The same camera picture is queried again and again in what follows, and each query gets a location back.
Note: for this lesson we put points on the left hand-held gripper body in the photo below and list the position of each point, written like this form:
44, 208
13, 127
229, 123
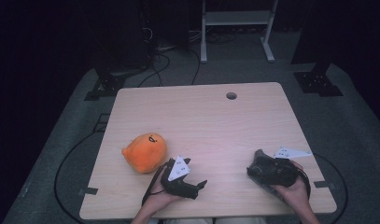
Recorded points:
178, 188

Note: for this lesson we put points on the orange plush toy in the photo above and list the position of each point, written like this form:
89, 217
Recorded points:
145, 152

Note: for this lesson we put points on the person's left hand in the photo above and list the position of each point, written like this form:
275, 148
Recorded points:
158, 196

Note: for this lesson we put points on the black tape strip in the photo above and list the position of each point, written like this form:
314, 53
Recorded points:
324, 184
88, 191

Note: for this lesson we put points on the white metal stand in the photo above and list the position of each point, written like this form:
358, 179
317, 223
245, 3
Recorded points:
237, 18

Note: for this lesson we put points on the black stand base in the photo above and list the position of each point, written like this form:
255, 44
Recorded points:
111, 84
316, 82

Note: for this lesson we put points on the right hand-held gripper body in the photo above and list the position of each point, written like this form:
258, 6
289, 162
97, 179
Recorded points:
278, 172

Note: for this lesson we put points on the person's right hand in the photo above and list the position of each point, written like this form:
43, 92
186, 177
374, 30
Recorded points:
295, 196

